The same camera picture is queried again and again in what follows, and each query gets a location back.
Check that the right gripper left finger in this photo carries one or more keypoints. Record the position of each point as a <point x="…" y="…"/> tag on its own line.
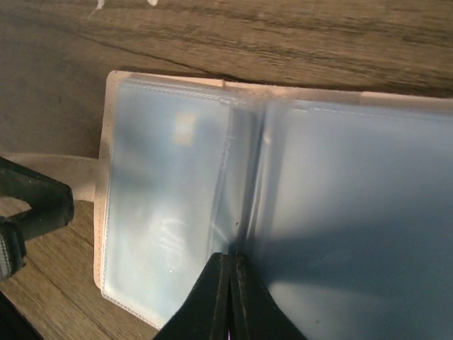
<point x="203" y="315"/>

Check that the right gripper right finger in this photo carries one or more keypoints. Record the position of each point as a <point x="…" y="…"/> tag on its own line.
<point x="253" y="313"/>

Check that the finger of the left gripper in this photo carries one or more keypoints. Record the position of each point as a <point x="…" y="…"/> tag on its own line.
<point x="51" y="208"/>

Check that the pink leather card holder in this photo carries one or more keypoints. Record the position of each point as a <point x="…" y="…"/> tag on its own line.
<point x="341" y="200"/>

